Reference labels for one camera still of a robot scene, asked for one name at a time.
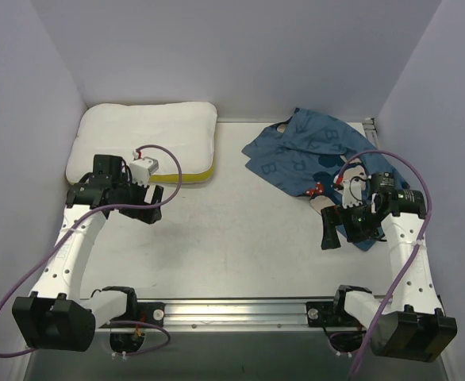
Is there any white pillow with yellow edge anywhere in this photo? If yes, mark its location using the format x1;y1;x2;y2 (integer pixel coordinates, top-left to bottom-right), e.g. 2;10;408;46
65;102;217;183

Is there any blue cartoon print pillowcase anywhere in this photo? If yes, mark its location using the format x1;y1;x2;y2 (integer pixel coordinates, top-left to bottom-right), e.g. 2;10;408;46
241;106;411;252

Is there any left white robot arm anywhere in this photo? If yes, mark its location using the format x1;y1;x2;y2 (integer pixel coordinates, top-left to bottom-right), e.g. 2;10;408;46
12;154;163;352

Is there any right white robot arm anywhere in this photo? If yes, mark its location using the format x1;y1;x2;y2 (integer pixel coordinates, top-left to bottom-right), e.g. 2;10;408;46
321;172;458;362

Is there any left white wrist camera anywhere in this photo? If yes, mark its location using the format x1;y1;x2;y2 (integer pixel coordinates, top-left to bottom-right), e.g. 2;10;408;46
129;157;159;187

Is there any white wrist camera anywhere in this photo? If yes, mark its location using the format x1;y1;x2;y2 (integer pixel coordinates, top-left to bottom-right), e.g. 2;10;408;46
342;176;366;209
129;157;159;187

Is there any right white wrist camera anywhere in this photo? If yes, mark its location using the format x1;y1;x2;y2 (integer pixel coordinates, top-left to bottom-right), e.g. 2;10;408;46
342;176;366;209

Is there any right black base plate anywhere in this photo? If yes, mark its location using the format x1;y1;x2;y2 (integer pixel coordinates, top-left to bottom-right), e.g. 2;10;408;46
306;301;362;329

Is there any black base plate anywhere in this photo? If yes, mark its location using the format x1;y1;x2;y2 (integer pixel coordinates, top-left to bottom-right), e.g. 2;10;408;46
306;301;362;329
113;302;166;327

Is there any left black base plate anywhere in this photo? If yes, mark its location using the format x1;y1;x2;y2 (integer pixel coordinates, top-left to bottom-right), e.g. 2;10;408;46
113;302;166;327

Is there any aluminium front rail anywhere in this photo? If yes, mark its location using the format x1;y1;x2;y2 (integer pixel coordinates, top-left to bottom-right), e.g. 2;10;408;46
97;298;360;330

